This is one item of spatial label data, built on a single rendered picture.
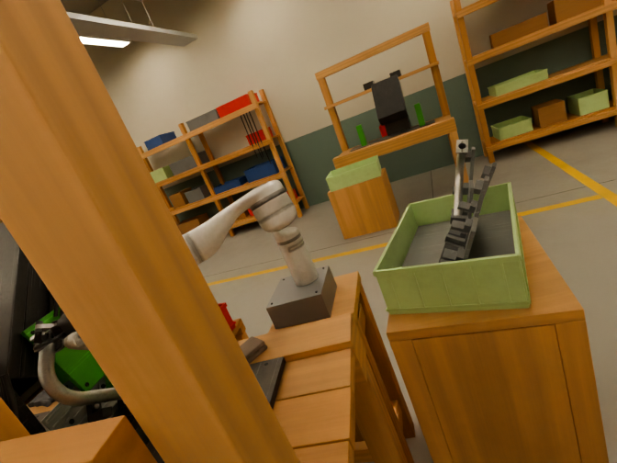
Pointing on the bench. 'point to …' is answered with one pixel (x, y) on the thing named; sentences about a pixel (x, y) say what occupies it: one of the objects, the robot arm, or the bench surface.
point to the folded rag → (252, 348)
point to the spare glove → (41, 400)
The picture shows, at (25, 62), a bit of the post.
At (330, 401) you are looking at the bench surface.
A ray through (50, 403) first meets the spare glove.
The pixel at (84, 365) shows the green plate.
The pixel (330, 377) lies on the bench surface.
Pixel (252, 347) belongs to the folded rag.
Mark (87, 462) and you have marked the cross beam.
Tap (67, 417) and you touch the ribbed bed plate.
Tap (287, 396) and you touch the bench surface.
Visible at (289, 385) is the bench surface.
